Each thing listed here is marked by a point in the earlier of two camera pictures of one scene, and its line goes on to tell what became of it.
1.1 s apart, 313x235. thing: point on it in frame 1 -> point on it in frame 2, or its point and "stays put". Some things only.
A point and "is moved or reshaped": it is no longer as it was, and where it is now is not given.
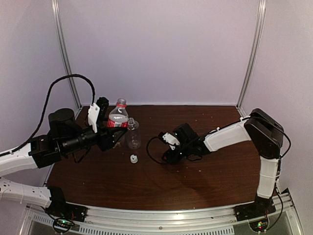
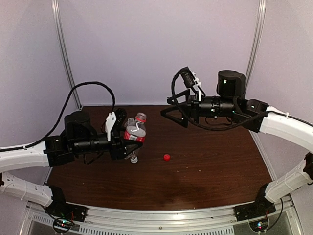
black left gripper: x=105 y=139 -> x=119 y=150
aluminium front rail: x=165 y=220 stays put
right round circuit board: x=259 y=225 stays put
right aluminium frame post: x=254 y=52 stays put
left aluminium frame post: x=56 y=7 stays put
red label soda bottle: x=118 y=116 is moved or reshaped
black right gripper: x=172 y=158 -> x=192 y=108
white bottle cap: x=133 y=158 stays put
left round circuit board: x=62 y=225 stays put
